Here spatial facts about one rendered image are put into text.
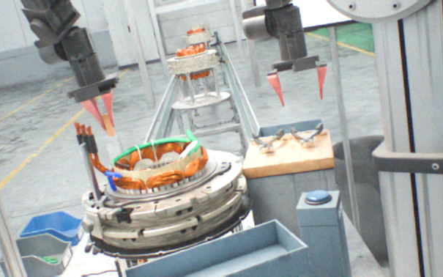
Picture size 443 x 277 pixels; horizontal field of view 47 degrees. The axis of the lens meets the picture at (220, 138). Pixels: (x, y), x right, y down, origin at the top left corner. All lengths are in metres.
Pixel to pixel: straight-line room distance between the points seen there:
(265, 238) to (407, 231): 0.22
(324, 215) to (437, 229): 0.25
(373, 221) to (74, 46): 1.90
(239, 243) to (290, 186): 0.30
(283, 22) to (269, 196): 0.36
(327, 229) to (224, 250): 0.21
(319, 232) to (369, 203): 1.64
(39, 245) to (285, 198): 0.81
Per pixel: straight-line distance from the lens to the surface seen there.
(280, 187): 1.07
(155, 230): 0.88
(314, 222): 0.92
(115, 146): 1.07
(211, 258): 0.79
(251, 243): 0.81
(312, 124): 1.34
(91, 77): 1.03
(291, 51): 1.08
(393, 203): 0.72
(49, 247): 1.60
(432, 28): 0.66
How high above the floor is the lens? 1.41
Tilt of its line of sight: 15 degrees down
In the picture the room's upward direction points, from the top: 11 degrees counter-clockwise
